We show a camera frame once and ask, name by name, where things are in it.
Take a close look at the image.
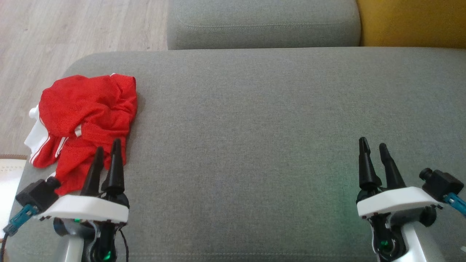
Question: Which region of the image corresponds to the teal plug right camera cable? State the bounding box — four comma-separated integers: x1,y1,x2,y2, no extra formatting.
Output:
443,193,466,218

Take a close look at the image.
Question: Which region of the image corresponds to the red shorts white side stripe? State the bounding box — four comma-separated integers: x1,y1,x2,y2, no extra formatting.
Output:
55,123,129,196

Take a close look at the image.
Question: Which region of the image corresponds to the teal plug left camera cable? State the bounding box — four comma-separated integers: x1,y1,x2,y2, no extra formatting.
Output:
0,204,39,262

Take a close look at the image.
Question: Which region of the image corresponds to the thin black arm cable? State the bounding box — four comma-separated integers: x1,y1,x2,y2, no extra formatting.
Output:
118,226,130,262

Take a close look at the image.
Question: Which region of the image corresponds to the white textured floor mat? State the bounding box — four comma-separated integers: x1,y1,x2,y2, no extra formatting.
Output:
0,155,28,230

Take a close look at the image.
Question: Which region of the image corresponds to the red white sleeved t-shirt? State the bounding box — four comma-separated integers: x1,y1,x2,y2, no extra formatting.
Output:
24,73,138,168

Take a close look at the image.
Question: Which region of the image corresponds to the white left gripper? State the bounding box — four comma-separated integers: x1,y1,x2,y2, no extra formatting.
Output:
35,138,130,223

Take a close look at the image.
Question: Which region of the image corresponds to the grey sofa seat cushion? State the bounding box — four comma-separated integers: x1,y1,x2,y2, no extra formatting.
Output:
167,0,362,51

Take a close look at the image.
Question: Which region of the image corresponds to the large grey sofa chaise cushion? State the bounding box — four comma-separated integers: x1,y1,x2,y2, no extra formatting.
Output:
5,47,466,262

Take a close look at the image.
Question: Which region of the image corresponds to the wide yellow sofa backrest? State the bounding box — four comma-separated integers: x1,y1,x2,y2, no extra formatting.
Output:
356,0,466,49

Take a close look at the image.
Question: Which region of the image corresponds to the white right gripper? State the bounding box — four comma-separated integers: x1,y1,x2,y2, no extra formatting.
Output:
357,137,443,218

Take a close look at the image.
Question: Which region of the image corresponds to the teal plug camera cable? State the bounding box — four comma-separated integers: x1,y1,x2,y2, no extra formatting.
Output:
0,204,39,262
443,193,466,218

